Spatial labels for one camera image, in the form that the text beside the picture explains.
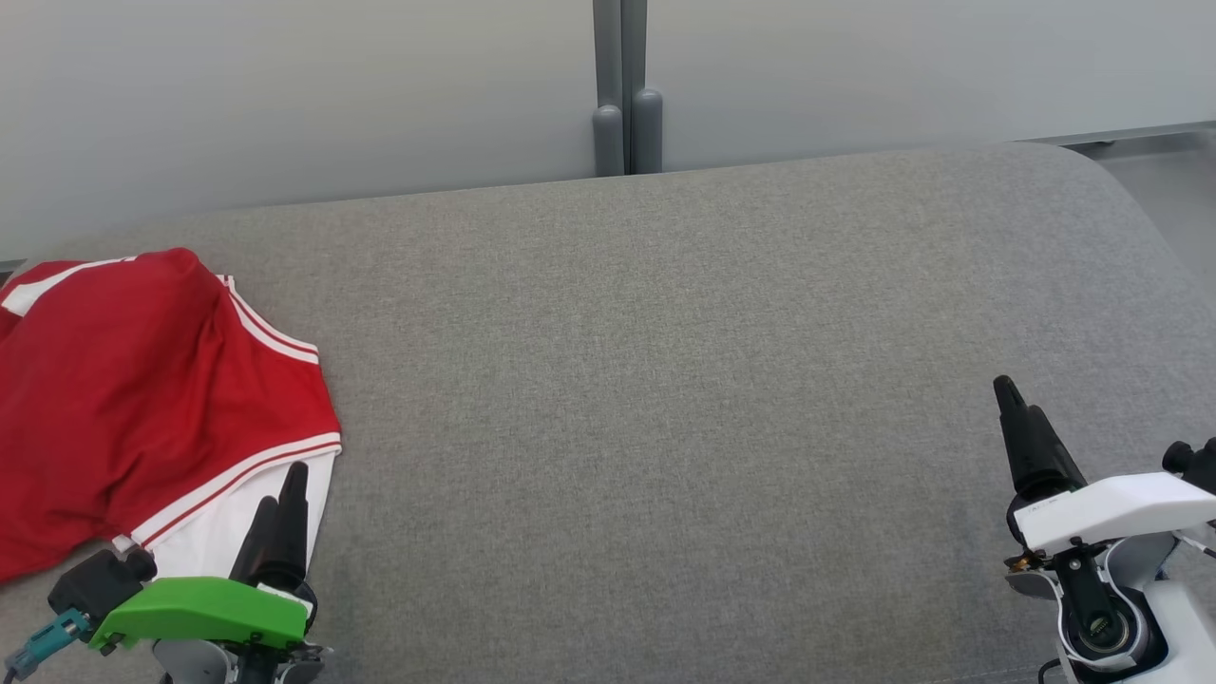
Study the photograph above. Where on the red shirt with white sleeves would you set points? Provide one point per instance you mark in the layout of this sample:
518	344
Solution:
161	399

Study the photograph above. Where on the grey fabric sofa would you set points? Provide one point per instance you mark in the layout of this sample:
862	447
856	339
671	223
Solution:
665	399

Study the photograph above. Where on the grey double partition post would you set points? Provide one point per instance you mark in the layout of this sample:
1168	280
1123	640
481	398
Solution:
627	85

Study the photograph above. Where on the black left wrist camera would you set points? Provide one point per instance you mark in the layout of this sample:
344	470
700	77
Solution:
95	581

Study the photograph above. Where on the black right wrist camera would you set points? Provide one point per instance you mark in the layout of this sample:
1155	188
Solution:
1199	464

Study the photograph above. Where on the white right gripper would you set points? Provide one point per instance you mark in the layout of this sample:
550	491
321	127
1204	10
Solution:
1111	508

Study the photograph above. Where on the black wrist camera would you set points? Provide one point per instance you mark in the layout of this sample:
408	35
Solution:
1199	464
95	581

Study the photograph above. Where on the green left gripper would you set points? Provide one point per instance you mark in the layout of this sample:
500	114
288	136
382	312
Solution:
199	608

